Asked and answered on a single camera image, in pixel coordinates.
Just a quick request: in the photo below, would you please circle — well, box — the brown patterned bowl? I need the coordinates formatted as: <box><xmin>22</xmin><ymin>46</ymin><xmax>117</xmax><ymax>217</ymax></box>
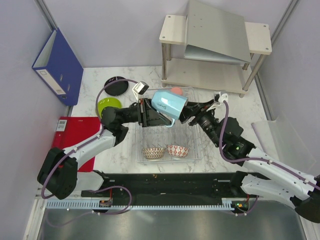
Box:
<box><xmin>142</xmin><ymin>147</ymin><xmax>166</xmax><ymax>160</ymax></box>

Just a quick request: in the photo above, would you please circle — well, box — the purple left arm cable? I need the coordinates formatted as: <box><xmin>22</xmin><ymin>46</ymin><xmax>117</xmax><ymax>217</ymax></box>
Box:
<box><xmin>40</xmin><ymin>78</ymin><xmax>140</xmax><ymax>200</ymax></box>

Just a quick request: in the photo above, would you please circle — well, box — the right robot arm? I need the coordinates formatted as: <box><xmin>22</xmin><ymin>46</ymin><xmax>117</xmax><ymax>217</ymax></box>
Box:
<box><xmin>179</xmin><ymin>100</ymin><xmax>320</xmax><ymax>224</ymax></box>

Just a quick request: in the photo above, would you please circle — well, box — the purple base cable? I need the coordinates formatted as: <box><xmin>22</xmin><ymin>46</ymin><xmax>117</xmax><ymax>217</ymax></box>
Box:
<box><xmin>44</xmin><ymin>186</ymin><xmax>133</xmax><ymax>227</ymax></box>
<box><xmin>231</xmin><ymin>194</ymin><xmax>260</xmax><ymax>217</ymax></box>

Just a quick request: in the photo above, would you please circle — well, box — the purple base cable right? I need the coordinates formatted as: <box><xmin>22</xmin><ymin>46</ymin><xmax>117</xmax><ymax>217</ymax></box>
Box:
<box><xmin>231</xmin><ymin>194</ymin><xmax>260</xmax><ymax>217</ymax></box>

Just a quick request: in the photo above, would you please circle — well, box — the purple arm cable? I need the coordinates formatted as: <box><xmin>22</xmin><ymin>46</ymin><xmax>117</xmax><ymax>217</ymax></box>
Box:
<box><xmin>218</xmin><ymin>99</ymin><xmax>320</xmax><ymax>187</ymax></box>
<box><xmin>40</xmin><ymin>78</ymin><xmax>140</xmax><ymax>200</ymax></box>

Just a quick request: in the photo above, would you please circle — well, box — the white two-tier shelf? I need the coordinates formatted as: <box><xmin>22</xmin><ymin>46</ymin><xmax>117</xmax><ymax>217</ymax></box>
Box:
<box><xmin>159</xmin><ymin>13</ymin><xmax>272</xmax><ymax>97</ymax></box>

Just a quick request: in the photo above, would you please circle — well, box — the red folder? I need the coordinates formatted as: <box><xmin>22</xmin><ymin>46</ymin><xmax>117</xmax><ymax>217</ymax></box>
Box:
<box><xmin>49</xmin><ymin>116</ymin><xmax>101</xmax><ymax>173</ymax></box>

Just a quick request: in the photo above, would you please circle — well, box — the blue and red patterned bowl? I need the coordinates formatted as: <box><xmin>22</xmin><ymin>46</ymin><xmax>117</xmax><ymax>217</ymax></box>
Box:
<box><xmin>166</xmin><ymin>144</ymin><xmax>190</xmax><ymax>159</ymax></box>

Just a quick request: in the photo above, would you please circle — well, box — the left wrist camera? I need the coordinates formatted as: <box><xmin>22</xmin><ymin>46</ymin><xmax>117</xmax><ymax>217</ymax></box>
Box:
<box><xmin>132</xmin><ymin>81</ymin><xmax>149</xmax><ymax>102</ymax></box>

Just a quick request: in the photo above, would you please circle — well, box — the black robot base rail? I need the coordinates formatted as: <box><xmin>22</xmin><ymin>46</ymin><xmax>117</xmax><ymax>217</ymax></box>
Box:
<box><xmin>81</xmin><ymin>171</ymin><xmax>248</xmax><ymax>205</ymax></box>

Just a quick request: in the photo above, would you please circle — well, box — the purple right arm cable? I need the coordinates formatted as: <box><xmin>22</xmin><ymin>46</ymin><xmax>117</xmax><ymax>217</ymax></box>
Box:
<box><xmin>218</xmin><ymin>99</ymin><xmax>320</xmax><ymax>187</ymax></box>

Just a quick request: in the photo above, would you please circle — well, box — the grey metal sheet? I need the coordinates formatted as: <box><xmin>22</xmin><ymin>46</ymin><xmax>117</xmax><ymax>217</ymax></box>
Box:
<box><xmin>184</xmin><ymin>0</ymin><xmax>251</xmax><ymax>65</ymax></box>

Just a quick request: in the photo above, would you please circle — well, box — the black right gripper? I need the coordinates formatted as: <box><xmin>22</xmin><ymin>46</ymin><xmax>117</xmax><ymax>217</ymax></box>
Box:
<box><xmin>173</xmin><ymin>99</ymin><xmax>222</xmax><ymax>147</ymax></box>

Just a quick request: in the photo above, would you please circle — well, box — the white wire dish rack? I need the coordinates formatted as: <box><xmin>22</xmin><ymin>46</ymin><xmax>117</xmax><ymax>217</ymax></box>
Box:
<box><xmin>136</xmin><ymin>86</ymin><xmax>205</xmax><ymax>165</ymax></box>

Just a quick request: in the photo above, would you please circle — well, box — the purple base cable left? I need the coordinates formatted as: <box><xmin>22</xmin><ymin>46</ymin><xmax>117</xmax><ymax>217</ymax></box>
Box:
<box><xmin>44</xmin><ymin>186</ymin><xmax>133</xmax><ymax>227</ymax></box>

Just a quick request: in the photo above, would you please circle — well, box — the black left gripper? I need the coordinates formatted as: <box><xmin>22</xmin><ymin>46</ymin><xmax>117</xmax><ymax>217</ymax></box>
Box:
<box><xmin>121</xmin><ymin>97</ymin><xmax>172</xmax><ymax>128</ymax></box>

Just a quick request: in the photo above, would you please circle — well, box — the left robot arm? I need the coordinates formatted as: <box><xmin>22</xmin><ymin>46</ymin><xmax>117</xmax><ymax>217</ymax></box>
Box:
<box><xmin>37</xmin><ymin>98</ymin><xmax>175</xmax><ymax>200</ymax></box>

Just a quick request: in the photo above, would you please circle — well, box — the black plate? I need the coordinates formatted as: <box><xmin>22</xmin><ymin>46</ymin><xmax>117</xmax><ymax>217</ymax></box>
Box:
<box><xmin>104</xmin><ymin>76</ymin><xmax>129</xmax><ymax>97</ymax></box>

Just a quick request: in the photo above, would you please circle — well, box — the pink tumbler cup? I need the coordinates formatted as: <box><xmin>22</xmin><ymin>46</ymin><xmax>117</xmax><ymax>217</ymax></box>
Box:
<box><xmin>170</xmin><ymin>87</ymin><xmax>183</xmax><ymax>96</ymax></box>

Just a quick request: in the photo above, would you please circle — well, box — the blue ring binder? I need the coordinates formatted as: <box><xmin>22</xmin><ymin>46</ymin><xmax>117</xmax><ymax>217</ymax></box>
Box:
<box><xmin>32</xmin><ymin>29</ymin><xmax>84</xmax><ymax>106</ymax></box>

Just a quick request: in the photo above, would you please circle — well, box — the light blue cable duct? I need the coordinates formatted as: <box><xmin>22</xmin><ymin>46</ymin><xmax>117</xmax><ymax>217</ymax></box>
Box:
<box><xmin>45</xmin><ymin>199</ymin><xmax>234</xmax><ymax>211</ymax></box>

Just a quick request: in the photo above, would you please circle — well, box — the light blue ceramic mug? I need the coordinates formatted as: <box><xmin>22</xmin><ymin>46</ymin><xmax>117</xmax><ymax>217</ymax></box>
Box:
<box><xmin>151</xmin><ymin>90</ymin><xmax>188</xmax><ymax>128</ymax></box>

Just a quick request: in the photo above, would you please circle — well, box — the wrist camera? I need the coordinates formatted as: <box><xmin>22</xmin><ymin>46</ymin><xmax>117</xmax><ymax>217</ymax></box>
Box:
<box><xmin>207</xmin><ymin>90</ymin><xmax>229</xmax><ymax>111</ymax></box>
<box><xmin>132</xmin><ymin>81</ymin><xmax>149</xmax><ymax>102</ymax></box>

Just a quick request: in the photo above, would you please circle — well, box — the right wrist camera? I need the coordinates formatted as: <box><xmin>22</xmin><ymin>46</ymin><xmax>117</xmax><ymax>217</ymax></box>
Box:
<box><xmin>207</xmin><ymin>90</ymin><xmax>229</xmax><ymax>111</ymax></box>

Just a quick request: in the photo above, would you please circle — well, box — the lime green plate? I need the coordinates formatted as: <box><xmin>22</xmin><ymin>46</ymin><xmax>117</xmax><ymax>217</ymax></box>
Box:
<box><xmin>97</xmin><ymin>97</ymin><xmax>123</xmax><ymax>118</ymax></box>

